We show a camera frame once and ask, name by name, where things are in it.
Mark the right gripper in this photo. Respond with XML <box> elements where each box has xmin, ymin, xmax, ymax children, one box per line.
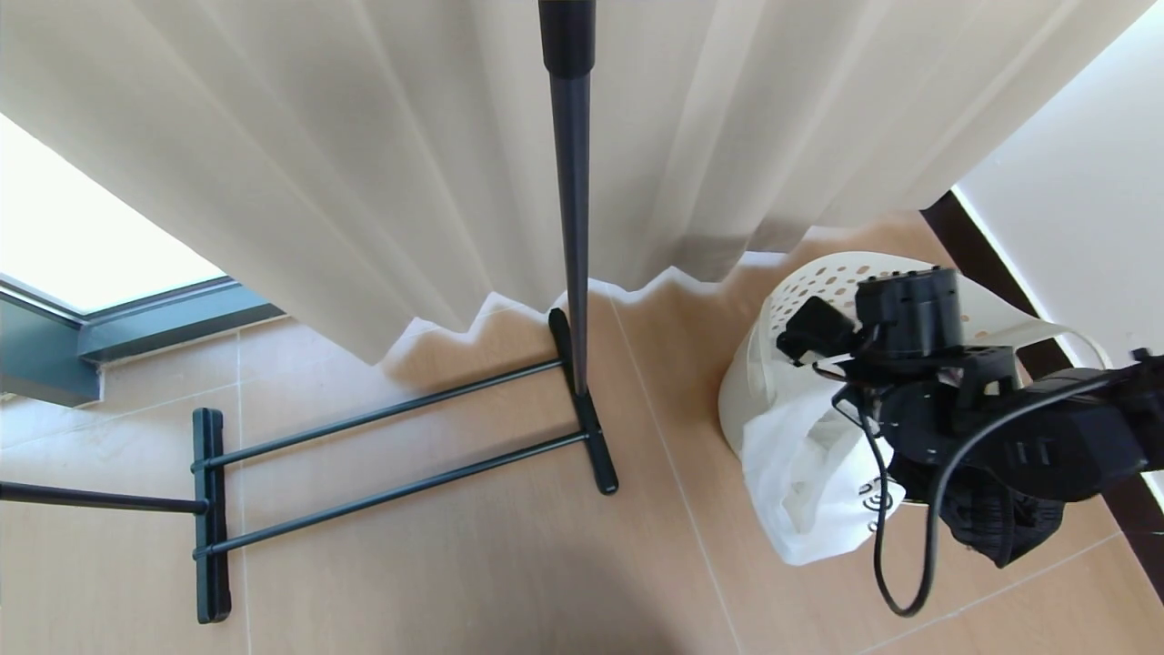
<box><xmin>878</xmin><ymin>375</ymin><xmax>967</xmax><ymax>499</ymax></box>

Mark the white printed t-shirt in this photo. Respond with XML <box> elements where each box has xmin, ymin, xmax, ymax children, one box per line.
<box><xmin>738</xmin><ymin>359</ymin><xmax>908</xmax><ymax>567</ymax></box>

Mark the white laundry basket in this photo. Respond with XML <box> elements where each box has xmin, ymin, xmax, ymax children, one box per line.
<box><xmin>718</xmin><ymin>251</ymin><xmax>1109</xmax><ymax>460</ymax></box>

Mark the black clothes rack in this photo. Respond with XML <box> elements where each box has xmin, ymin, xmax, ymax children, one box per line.
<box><xmin>0</xmin><ymin>0</ymin><xmax>620</xmax><ymax>626</ymax></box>

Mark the black garment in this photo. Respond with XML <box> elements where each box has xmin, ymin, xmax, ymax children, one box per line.
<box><xmin>937</xmin><ymin>464</ymin><xmax>1066</xmax><ymax>569</ymax></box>

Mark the beige curtain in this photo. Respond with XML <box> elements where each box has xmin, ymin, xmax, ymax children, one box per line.
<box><xmin>0</xmin><ymin>0</ymin><xmax>1156</xmax><ymax>367</ymax></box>

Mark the window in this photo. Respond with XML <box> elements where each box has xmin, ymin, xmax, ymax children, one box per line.
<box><xmin>0</xmin><ymin>114</ymin><xmax>288</xmax><ymax>408</ymax></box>

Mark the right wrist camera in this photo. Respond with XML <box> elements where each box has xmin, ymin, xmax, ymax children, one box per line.
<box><xmin>776</xmin><ymin>296</ymin><xmax>858</xmax><ymax>367</ymax></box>

